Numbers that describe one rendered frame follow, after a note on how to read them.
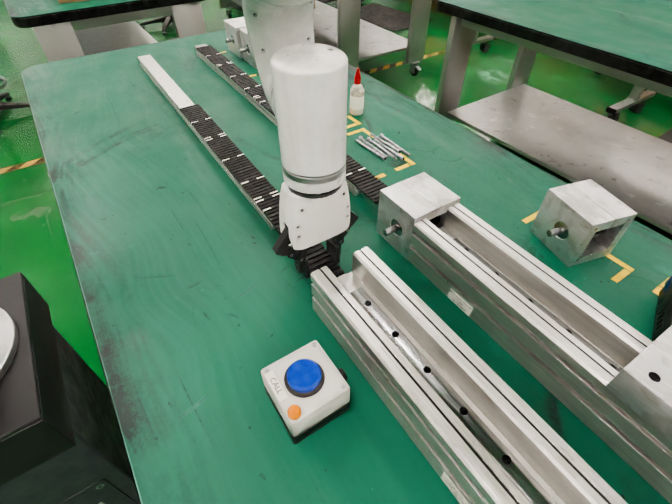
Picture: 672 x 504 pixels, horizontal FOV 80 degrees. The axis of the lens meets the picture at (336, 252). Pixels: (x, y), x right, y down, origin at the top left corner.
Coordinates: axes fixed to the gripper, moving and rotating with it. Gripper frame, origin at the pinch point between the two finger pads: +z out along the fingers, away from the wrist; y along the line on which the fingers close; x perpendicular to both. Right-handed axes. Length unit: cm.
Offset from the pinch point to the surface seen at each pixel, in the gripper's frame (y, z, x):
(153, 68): 0, 0, -97
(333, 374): 9.9, -2.9, 19.9
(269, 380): 16.6, -3.0, 16.4
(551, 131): -182, 59, -62
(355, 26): -151, 36, -201
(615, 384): -13.5, -6.8, 39.0
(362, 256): -3.0, -5.4, 7.8
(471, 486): 5.0, -3.0, 37.2
